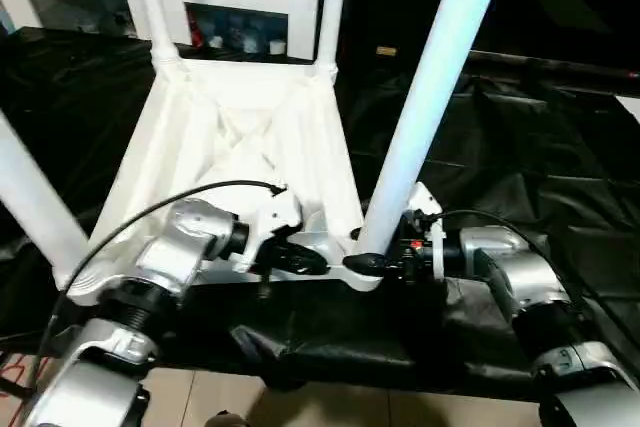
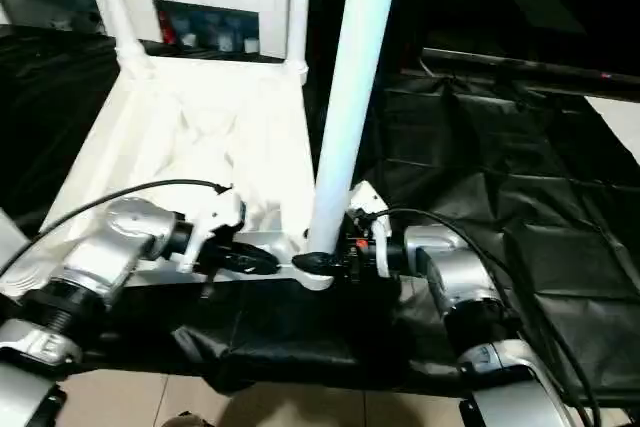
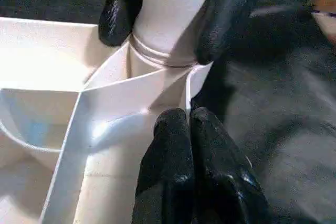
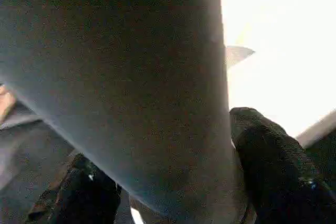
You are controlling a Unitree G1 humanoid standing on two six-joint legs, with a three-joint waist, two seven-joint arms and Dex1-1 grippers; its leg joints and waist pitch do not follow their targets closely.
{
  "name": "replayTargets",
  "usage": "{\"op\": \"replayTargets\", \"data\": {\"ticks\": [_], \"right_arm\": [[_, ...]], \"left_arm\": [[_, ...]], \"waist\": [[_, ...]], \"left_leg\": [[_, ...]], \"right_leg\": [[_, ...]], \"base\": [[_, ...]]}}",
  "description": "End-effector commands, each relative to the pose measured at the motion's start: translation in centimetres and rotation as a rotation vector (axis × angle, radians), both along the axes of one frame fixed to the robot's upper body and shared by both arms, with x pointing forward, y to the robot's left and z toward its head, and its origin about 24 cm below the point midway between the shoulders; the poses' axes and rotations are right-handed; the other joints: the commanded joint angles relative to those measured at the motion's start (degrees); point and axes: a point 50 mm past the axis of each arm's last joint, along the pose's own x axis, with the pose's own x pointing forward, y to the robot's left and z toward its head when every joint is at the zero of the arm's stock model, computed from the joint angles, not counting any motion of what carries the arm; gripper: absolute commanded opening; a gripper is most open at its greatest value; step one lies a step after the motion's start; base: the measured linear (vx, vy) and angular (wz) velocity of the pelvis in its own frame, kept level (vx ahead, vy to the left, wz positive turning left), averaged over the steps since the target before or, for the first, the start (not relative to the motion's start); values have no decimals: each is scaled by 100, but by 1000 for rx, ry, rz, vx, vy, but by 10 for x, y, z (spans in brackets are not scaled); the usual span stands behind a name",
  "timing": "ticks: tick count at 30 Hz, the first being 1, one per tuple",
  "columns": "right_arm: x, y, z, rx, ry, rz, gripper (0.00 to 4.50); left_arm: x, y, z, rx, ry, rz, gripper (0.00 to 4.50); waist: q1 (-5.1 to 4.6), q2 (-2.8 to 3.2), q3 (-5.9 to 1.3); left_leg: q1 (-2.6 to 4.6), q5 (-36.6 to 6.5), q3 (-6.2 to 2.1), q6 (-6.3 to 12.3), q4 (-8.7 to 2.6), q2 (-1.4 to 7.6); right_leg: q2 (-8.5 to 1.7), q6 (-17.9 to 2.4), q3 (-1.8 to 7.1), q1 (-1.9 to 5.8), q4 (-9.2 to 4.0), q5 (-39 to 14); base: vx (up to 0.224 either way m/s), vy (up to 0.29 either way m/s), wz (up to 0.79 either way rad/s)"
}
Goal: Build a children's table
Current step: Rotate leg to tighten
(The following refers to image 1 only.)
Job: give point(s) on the dark rounded robot foot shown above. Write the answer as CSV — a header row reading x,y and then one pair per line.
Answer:
x,y
227,420

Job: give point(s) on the black tripod leg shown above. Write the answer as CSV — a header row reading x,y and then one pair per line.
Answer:
x,y
10,387

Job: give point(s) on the white plastic table top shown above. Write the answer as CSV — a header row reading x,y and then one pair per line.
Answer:
x,y
240,97

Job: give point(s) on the small gold tag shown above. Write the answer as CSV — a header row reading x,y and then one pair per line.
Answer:
x,y
387,51

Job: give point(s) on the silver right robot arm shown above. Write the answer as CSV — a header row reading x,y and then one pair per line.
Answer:
x,y
530,272

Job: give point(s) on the red carton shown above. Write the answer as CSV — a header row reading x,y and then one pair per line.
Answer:
x,y
194,29

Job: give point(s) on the white flat board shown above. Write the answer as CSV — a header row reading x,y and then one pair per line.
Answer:
x,y
631,109

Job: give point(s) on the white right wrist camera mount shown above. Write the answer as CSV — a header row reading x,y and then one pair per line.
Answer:
x,y
425,199

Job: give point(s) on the white cup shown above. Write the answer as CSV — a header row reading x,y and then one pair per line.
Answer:
x,y
276,46
248,41
216,41

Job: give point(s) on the black mat cloth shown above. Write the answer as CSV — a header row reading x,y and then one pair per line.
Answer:
x,y
500,172

